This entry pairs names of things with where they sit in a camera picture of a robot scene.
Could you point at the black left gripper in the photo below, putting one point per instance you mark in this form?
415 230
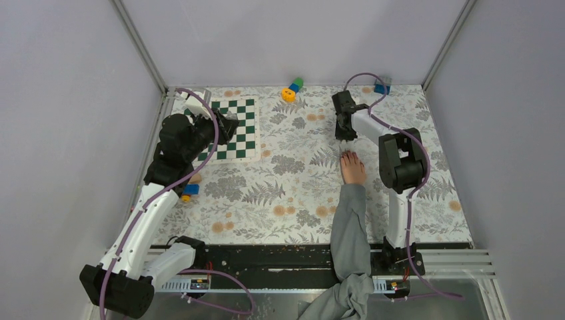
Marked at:
226 128

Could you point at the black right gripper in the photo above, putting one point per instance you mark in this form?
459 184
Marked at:
342 136

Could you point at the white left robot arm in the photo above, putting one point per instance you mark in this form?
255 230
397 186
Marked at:
122 282

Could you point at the grey sleeved forearm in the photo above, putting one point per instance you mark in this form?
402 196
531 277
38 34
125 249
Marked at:
350 250

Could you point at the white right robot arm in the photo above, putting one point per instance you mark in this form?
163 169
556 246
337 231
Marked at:
403 168

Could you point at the person's hand with painted nails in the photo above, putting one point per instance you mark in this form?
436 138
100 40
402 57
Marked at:
352 168

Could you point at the green white chessboard mat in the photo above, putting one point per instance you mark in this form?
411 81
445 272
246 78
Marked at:
245 146

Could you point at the blue grey toy block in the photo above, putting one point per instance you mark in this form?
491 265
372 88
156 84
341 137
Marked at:
382 88

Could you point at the wooden block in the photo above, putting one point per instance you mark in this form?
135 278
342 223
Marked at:
195 179

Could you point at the yellow blue green toy blocks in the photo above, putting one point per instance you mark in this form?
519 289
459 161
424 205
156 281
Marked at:
289 94

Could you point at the blue yellow toy car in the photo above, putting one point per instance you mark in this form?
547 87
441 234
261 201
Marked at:
189 191

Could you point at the floral tablecloth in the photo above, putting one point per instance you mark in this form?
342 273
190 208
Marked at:
290 194

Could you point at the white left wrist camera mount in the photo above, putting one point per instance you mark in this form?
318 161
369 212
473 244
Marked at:
192 103

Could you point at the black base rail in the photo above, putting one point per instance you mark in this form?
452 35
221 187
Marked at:
293 268

